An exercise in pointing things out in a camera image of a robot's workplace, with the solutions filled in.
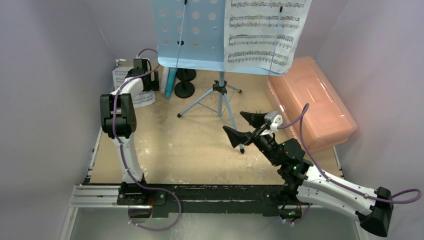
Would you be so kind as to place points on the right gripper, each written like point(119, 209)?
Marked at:
point(257, 133)

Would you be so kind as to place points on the black mic stand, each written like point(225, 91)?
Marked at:
point(185, 74)
point(184, 89)

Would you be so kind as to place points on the blue toy microphone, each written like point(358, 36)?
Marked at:
point(170, 82)

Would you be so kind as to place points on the white toy microphone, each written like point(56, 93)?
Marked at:
point(164, 79)

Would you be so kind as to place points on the light blue music stand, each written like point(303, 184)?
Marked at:
point(190, 35)

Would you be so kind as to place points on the sheet music page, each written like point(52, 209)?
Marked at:
point(143, 99)

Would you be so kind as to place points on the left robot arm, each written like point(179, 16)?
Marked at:
point(118, 120)

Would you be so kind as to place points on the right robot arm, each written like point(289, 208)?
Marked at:
point(305, 182)

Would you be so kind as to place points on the pink plastic storage box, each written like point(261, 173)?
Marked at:
point(327, 122)

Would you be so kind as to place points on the sheet music pages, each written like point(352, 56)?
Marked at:
point(263, 34)

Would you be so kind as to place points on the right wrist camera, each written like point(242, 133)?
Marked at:
point(272, 121)

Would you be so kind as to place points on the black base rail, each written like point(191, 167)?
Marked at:
point(266, 200)

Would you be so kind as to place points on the aluminium frame rail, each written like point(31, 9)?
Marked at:
point(89, 196)

